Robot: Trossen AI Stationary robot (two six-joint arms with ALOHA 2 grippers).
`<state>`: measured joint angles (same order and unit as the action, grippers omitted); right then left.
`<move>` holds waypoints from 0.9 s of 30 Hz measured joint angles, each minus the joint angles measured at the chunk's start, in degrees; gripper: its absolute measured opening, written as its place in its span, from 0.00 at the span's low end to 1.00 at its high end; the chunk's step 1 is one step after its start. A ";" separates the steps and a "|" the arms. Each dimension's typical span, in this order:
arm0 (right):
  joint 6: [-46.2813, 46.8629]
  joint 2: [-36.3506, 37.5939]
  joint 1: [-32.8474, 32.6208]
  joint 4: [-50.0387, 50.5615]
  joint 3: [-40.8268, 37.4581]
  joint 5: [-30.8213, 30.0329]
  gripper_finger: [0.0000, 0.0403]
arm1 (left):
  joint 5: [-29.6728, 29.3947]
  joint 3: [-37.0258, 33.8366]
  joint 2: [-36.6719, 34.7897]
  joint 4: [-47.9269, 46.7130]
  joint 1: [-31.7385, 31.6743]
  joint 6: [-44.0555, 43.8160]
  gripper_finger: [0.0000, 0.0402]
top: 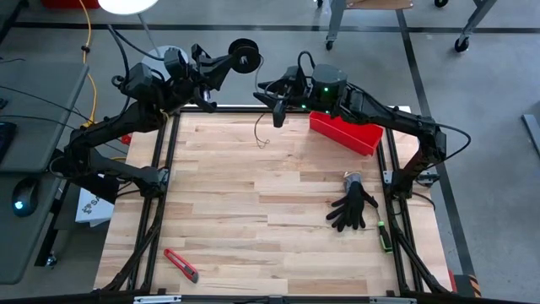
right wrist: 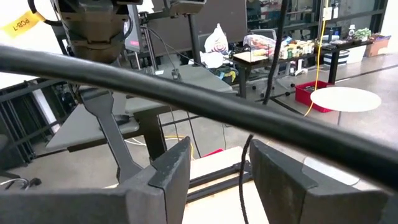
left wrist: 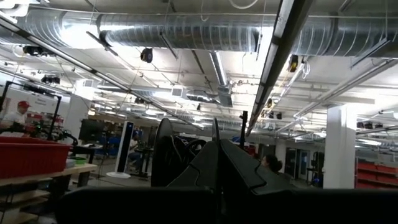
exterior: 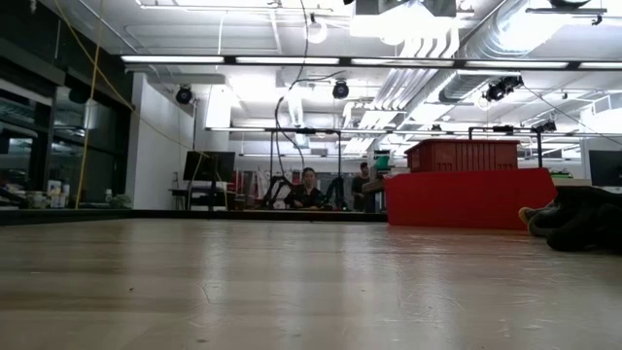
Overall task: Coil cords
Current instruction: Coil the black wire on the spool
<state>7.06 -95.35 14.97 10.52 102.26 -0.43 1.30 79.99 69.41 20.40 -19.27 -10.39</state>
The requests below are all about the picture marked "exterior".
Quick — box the person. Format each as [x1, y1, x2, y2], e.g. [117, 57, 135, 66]
[350, 161, 373, 213]
[284, 166, 326, 211]

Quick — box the red slatted plastic crate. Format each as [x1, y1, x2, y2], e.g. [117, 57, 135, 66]
[404, 138, 521, 174]

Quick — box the white ring ceiling lamp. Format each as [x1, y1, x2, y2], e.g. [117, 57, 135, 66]
[303, 17, 329, 46]

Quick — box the white shelf container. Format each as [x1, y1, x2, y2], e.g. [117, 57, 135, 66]
[46, 179, 72, 209]

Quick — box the red plastic bin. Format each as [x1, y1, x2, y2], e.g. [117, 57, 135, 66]
[383, 167, 558, 231]

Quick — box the yellow cable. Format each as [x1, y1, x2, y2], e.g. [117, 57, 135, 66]
[55, 0, 137, 211]

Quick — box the thin dark cord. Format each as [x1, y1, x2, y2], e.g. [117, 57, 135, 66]
[273, 0, 347, 189]

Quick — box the black monitor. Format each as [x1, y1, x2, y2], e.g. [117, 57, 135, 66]
[587, 149, 622, 189]
[183, 151, 237, 184]

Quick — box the long ceiling light strip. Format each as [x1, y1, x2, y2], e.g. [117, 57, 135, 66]
[121, 54, 622, 70]

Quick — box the black aluminium table frame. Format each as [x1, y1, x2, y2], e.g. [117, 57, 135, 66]
[0, 207, 390, 228]

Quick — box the black work glove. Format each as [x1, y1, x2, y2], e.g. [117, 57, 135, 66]
[517, 186, 622, 256]

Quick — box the black background rig frame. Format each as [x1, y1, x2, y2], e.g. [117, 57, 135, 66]
[264, 126, 344, 211]
[467, 124, 558, 170]

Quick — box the black ceiling rail fixture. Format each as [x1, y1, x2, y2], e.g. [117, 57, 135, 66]
[525, 0, 608, 26]

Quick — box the black ceiling-mounted device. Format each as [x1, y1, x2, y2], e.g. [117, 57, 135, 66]
[484, 75, 525, 103]

